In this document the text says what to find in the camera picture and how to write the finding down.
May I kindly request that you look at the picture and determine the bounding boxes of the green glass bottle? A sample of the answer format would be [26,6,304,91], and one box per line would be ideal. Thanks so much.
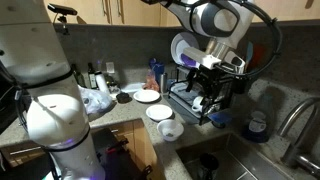
[70,63,86,88]

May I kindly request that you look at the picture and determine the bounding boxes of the stainless steel sink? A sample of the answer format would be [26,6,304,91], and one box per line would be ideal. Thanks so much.
[175,131,291,180]

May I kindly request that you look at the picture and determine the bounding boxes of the plain white mug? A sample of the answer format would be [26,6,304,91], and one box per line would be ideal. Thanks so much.
[191,95,205,113]

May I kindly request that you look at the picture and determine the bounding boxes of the flat white plate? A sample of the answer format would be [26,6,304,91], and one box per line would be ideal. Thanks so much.
[132,88,162,104]

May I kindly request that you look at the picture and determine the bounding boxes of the pale plastic lid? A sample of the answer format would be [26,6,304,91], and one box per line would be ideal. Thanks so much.
[171,82,188,93]

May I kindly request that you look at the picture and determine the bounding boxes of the metal drawer handle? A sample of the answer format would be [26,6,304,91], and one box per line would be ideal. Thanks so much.
[9,146,43,156]

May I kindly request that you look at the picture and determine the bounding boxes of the white flat tray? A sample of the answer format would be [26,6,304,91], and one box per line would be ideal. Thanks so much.
[120,82,146,94]

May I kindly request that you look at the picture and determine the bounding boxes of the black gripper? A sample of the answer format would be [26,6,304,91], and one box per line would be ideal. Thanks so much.
[198,64,236,116]

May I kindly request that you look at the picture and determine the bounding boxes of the white wall outlet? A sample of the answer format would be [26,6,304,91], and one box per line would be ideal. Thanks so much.
[105,61,116,74]

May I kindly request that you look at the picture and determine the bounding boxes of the teal spatula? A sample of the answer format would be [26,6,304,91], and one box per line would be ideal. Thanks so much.
[246,41,255,73]

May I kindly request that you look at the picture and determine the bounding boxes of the small white bowl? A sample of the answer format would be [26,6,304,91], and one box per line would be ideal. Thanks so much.
[156,119,185,143]

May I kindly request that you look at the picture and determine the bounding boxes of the small black lid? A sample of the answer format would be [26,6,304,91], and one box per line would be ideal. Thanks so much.
[115,92,132,104]

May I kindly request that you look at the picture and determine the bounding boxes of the stainless steel tumbler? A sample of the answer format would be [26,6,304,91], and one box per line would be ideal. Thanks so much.
[159,72,169,94]

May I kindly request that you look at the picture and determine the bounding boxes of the black robot stand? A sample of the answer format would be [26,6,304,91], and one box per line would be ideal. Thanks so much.
[91,128,154,180]

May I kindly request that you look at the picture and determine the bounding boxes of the black utensil holder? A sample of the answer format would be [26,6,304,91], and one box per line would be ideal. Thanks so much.
[233,75,253,95]

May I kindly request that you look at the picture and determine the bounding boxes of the steel kitchen faucet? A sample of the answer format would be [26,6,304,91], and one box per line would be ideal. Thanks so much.
[277,96,320,179]

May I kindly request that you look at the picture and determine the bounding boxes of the grey drip tray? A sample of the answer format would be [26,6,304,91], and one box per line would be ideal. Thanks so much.
[168,94,203,125]

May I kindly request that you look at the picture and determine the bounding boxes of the dark glass bottle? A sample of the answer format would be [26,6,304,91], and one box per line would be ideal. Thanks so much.
[87,62,98,90]

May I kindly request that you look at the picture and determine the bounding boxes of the clear plastic bag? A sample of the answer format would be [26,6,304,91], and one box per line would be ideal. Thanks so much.
[78,84,114,116]

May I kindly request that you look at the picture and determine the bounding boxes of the wooden base cabinet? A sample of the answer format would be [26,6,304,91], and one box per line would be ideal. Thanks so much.
[0,118,158,180]

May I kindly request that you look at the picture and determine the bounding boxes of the blue dish soap bottle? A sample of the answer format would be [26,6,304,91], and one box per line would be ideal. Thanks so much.
[241,93,278,144]

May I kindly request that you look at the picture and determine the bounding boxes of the red spatula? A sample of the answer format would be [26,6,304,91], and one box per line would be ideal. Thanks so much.
[252,44,266,70]

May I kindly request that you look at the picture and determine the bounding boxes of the orange snack bag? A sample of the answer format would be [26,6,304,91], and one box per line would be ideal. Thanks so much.
[143,69,161,93]

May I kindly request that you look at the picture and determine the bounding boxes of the blue sponge in holder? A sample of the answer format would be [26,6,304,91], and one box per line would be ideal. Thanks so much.
[208,110,234,129]

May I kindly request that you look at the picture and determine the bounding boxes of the black cup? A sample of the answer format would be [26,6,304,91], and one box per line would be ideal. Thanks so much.
[198,152,220,180]

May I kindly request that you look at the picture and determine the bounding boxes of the purple bowl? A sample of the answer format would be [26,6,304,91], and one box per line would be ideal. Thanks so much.
[179,53,200,68]

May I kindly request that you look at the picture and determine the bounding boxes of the black camera on stand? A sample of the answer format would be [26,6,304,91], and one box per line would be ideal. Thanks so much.
[47,3,78,36]

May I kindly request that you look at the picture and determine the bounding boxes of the wooden wall cabinets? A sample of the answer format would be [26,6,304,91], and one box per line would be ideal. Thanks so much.
[43,0,320,28]

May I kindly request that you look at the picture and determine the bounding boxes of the black stove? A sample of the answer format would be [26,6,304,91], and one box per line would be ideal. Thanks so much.
[0,66,22,134]

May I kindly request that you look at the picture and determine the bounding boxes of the black wire dish rack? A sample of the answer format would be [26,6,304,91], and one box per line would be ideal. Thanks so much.
[167,64,236,127]

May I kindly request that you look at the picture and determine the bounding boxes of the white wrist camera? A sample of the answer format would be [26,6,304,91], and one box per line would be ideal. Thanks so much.
[182,46,223,70]

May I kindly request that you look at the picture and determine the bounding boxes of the large white dinner plate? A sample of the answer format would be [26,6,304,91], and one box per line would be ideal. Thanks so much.
[170,31,201,68]

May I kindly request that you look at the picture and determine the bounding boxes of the metal cabinet handle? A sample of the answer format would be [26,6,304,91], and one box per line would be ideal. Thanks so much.
[116,0,125,25]
[102,0,113,25]

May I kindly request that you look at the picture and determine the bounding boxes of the white bowl on counter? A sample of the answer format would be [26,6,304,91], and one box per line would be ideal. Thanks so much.
[145,103,174,122]

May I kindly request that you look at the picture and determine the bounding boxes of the white bottle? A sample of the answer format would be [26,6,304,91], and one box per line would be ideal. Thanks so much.
[94,69,111,95]

